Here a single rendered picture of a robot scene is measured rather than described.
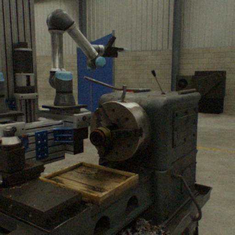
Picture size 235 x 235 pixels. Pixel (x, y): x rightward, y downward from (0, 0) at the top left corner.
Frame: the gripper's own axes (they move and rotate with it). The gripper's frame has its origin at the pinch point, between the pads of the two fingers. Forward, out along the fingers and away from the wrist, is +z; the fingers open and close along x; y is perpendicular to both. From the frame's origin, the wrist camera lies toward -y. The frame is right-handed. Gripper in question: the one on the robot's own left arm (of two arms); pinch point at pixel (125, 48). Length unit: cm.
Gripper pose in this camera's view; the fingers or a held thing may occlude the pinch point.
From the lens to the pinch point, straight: 231.4
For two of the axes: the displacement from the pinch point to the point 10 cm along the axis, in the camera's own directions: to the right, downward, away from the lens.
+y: -0.7, 9.6, 2.6
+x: 4.7, 2.6, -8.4
